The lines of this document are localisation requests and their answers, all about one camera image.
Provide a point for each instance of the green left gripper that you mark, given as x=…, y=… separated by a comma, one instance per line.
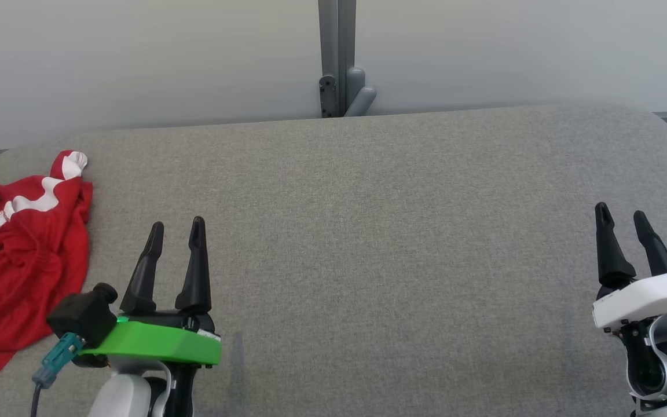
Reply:
x=160, y=341

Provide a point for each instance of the grey metal partition post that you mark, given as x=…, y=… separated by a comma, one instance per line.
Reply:
x=336, y=58

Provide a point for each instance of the teal left camera connector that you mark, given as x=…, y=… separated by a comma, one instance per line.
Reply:
x=58, y=359

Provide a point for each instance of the grey fabric sofa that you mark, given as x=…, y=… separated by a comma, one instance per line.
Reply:
x=368, y=231

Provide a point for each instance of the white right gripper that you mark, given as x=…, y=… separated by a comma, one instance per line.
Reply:
x=652, y=298

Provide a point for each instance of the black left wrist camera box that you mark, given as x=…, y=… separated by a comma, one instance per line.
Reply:
x=81, y=315

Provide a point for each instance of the red shorts white waistband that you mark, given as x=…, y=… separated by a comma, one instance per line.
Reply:
x=21, y=260

